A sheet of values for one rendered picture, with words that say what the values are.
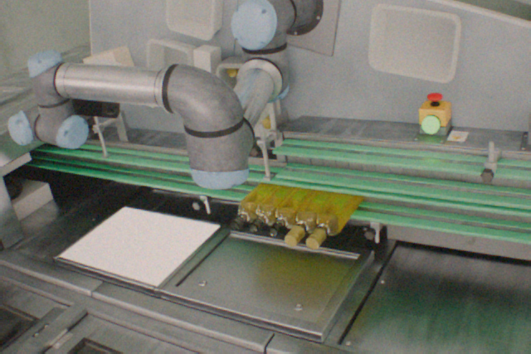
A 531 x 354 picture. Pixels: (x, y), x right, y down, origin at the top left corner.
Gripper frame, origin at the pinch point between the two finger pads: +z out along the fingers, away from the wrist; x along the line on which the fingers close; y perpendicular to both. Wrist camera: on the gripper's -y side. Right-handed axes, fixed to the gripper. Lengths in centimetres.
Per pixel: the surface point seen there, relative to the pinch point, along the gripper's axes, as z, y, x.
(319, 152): 15, -53, 9
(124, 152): 18.2, 17.3, 38.5
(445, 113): 28, -81, -7
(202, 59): 28.3, -6.9, 0.4
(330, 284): -5, -69, 32
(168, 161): 16.9, -3.1, 33.0
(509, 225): 19, -105, 12
